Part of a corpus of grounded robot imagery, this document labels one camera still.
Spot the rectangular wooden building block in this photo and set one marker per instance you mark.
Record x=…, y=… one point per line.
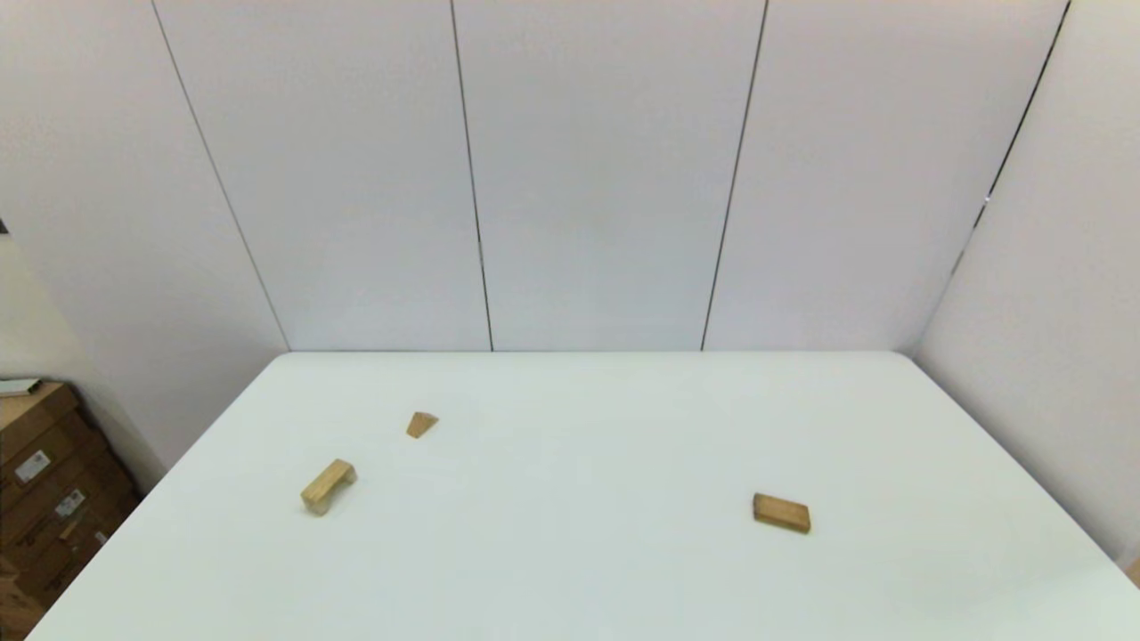
x=781, y=514

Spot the brown cardboard box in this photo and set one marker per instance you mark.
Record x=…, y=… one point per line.
x=13, y=614
x=40, y=425
x=62, y=525

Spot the flat white object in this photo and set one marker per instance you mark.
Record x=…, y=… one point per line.
x=18, y=386

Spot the arched wooden building block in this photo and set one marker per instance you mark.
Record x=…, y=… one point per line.
x=328, y=486

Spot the triangular wooden building block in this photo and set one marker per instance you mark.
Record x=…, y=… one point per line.
x=420, y=425

